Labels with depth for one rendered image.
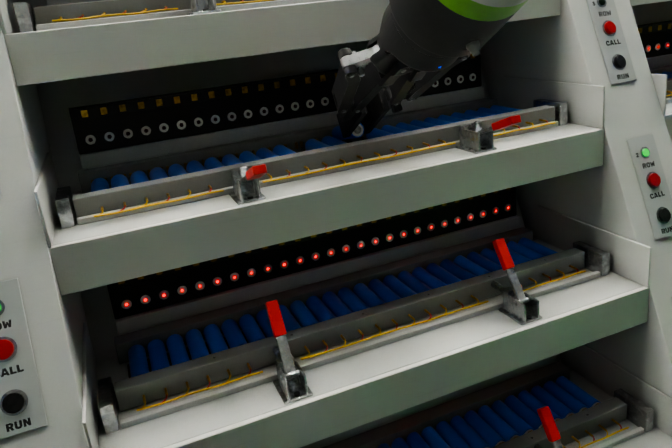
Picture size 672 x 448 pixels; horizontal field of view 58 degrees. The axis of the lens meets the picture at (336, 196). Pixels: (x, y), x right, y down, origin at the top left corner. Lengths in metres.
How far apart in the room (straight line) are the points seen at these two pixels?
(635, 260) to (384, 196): 0.32
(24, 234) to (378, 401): 0.36
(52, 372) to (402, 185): 0.36
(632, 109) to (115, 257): 0.61
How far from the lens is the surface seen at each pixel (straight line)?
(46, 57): 0.61
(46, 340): 0.57
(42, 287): 0.56
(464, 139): 0.70
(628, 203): 0.78
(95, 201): 0.61
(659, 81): 0.85
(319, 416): 0.60
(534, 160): 0.72
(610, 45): 0.82
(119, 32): 0.61
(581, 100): 0.80
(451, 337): 0.66
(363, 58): 0.54
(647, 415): 0.84
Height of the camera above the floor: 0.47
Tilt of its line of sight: 4 degrees up
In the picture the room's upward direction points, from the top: 14 degrees counter-clockwise
